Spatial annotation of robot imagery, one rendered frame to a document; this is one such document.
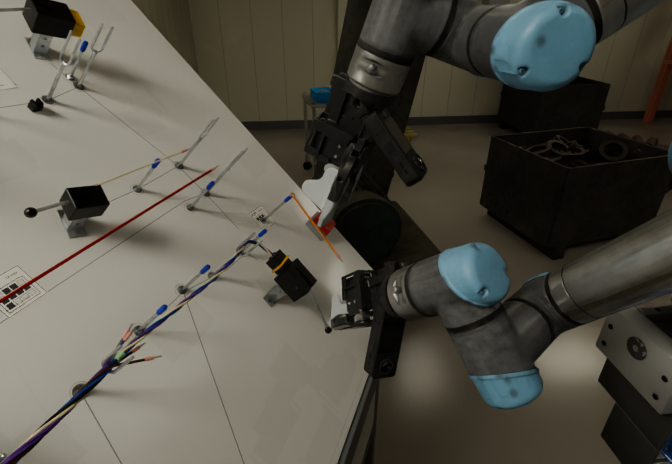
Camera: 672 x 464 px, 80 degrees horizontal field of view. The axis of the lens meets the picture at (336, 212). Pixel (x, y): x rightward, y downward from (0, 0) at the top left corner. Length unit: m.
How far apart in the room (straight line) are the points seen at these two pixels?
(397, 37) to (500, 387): 0.42
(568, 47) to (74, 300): 0.63
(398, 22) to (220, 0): 5.44
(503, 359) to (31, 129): 0.73
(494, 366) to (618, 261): 0.18
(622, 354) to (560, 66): 0.51
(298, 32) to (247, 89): 1.03
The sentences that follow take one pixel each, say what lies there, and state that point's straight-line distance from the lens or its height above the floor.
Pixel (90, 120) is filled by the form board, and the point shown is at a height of 1.37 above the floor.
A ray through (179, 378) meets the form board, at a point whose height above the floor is 1.08.
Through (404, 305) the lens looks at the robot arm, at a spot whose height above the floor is 1.19.
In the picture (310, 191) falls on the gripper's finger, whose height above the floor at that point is 1.31.
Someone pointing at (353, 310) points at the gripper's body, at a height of 1.12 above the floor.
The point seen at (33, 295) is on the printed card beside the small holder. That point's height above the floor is 1.23.
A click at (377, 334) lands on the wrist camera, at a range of 0.61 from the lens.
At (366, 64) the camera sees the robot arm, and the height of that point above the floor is 1.48.
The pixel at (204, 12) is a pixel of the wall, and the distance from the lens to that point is 5.94.
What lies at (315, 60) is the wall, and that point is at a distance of 5.90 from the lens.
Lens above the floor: 1.54
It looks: 27 degrees down
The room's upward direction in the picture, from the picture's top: straight up
